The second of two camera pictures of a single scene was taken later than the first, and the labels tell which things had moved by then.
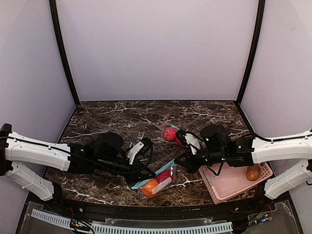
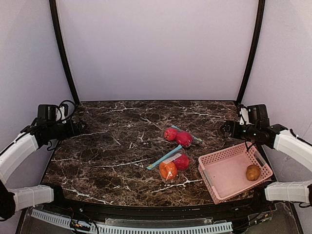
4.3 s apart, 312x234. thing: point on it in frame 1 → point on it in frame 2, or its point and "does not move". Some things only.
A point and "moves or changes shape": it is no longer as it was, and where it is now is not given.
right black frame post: [260, 15] does not move
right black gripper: [190, 163] → [232, 129]
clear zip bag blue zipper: [169, 133] does not move
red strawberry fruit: [164, 175] moves or changes shape
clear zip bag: [164, 178] → [173, 165]
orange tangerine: [146, 189] → [168, 171]
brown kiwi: [253, 173] does not move
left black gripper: [136, 176] → [73, 128]
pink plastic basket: [232, 181] does not move
